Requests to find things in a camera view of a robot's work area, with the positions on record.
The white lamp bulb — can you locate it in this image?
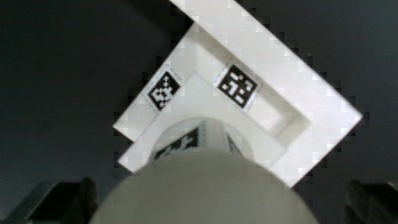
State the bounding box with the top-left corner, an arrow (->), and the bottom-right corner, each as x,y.
89,119 -> 318,224

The white U-shaped border frame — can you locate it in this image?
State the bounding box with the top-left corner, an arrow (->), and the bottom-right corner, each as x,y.
169,0 -> 362,185

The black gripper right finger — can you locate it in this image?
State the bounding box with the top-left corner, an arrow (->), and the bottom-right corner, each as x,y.
343,180 -> 398,224

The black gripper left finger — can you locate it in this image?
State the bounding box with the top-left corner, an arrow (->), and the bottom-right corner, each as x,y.
0,177 -> 99,224

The white lamp base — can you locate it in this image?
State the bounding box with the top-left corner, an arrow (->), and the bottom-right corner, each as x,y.
113,26 -> 309,171

